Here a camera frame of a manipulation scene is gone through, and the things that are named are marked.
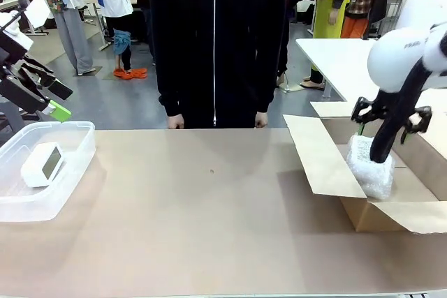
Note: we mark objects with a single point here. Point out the person's right hand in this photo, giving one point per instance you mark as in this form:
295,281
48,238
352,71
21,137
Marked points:
175,121

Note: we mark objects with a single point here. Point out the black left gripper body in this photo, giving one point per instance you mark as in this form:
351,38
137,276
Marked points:
8,53

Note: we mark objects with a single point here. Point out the white side table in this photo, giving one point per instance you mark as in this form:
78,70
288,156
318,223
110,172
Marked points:
331,57

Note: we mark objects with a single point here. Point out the clear plastic container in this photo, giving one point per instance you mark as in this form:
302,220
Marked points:
77,144

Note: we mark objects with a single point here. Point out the person's right forearm black sleeve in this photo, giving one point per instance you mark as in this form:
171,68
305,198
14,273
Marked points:
171,85

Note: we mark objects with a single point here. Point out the figure in orange trousers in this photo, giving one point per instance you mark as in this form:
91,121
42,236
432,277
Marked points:
356,15

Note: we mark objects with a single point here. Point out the person's left hand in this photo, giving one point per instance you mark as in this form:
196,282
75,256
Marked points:
261,120

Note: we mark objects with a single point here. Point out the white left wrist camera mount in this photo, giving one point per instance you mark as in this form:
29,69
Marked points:
38,12

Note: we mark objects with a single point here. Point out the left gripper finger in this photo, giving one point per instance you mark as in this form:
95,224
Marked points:
28,97
59,89

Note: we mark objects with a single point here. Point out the mannequin in grey trousers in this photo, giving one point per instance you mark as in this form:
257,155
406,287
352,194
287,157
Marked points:
75,33

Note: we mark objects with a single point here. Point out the figure in yellow apron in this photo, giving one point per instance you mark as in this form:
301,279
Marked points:
326,15

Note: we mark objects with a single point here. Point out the unwrapped white digital clock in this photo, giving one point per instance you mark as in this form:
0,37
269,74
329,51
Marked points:
35,169

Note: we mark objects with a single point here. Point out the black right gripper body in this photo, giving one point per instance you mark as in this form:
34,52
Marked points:
387,102

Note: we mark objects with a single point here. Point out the large bubble-wrapped clock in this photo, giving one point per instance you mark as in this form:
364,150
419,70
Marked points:
373,179

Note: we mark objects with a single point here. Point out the brown cardboard box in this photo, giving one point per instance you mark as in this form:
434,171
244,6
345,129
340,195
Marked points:
328,165

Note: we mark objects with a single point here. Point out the person's left forearm black sleeve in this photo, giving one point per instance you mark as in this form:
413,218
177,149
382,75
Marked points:
267,85

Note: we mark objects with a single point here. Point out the orange cloth on floor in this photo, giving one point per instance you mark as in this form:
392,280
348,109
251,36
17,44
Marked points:
131,74

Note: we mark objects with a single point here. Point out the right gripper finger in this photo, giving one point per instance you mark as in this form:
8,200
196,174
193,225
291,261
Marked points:
366,109
420,118

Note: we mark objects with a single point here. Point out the person in black hoodie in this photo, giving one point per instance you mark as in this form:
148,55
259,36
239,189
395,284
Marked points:
216,39

